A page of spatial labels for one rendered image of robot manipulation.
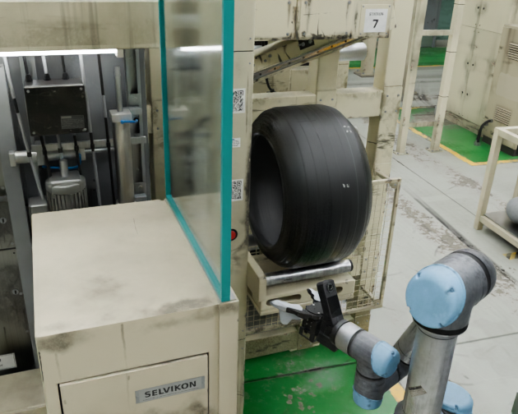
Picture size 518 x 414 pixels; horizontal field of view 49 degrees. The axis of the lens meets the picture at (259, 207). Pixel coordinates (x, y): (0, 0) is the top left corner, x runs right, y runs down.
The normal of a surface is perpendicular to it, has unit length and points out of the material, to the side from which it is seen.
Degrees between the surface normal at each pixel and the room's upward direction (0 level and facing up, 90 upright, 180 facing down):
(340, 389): 0
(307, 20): 90
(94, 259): 0
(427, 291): 83
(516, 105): 90
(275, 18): 90
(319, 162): 51
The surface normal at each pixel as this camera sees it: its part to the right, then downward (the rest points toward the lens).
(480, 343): 0.04, -0.90
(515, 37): -0.96, 0.09
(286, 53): 0.35, 0.41
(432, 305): -0.73, 0.15
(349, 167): 0.31, -0.15
